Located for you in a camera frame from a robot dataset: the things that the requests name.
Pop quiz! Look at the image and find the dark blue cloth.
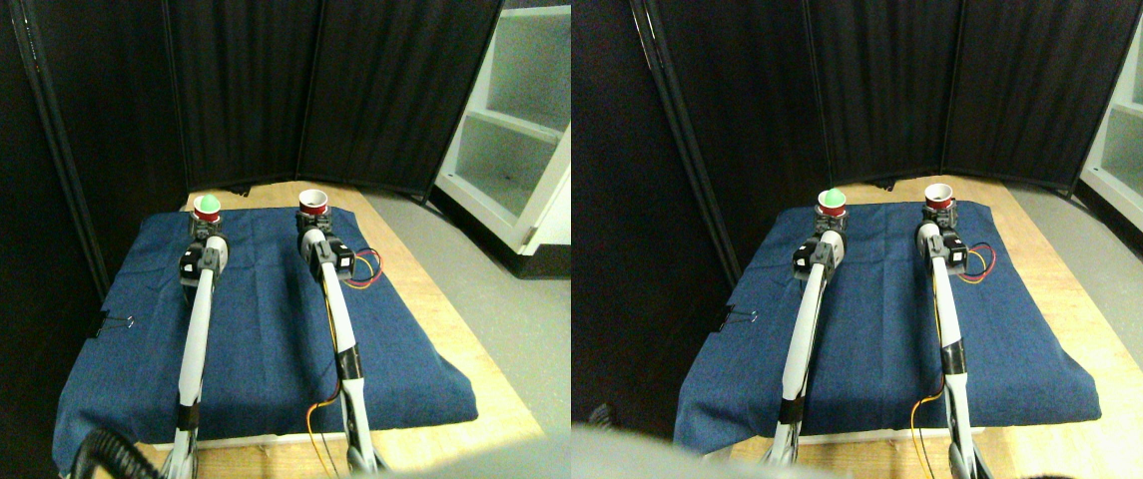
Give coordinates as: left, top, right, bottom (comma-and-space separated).
52, 208, 478, 476
673, 203, 1101, 458

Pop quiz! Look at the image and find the black curtain stand pole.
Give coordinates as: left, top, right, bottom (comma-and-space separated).
14, 0, 111, 305
635, 0, 742, 295

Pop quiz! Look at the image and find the red wire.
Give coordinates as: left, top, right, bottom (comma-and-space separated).
966, 242, 997, 285
351, 246, 383, 290

